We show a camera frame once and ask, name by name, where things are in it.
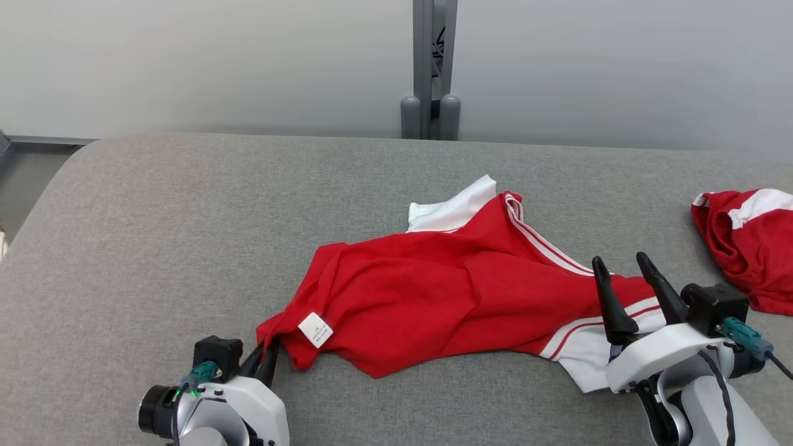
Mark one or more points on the grey metal partition post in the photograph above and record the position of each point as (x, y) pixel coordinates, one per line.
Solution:
(422, 49)

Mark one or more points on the red white basketball jersey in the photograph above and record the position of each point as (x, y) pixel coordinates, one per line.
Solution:
(433, 297)

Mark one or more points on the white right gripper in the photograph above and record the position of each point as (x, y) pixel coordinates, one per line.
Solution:
(663, 350)

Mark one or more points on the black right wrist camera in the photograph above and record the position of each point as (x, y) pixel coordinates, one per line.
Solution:
(712, 306)

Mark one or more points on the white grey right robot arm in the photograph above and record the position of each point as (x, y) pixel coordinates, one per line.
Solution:
(712, 415)

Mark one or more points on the red shorts with white stripe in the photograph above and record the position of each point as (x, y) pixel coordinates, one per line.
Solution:
(749, 260)

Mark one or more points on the grey fabric sofa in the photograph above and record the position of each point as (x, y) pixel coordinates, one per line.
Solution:
(186, 248)

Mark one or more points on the grey cylindrical post foot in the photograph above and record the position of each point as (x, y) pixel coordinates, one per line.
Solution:
(450, 118)
(411, 118)

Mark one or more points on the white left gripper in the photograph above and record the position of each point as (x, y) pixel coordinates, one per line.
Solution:
(254, 402)

